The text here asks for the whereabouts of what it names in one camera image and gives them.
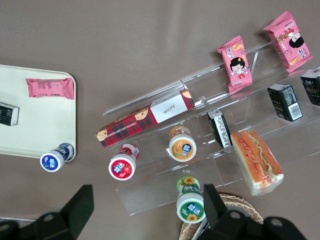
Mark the red plaid cookie box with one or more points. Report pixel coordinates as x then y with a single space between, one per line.
135 125

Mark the woven wicker basket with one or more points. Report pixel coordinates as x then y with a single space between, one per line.
241 200

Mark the pink snack pack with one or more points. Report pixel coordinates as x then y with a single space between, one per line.
237 66
50 88
290 42

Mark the small black white carton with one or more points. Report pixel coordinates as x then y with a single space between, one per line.
285 102
312 87
221 128
8 114

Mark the orange snack packet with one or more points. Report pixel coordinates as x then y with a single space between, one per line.
257 162

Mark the red strawberry gum jar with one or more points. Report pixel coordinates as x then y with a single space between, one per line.
122 168

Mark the orange lid gum jar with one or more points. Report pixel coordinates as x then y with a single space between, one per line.
182 148

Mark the cream plastic tray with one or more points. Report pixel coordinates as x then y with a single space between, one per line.
40 122

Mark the clear acrylic tiered stand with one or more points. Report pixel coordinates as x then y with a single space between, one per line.
155 190

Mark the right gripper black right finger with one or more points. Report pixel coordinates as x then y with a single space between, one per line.
215 207

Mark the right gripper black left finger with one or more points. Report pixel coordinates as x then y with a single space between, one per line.
75 210

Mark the green sunflower gum jar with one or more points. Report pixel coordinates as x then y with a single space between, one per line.
190 207

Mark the blue lid gum jar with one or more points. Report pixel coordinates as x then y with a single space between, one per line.
52 162

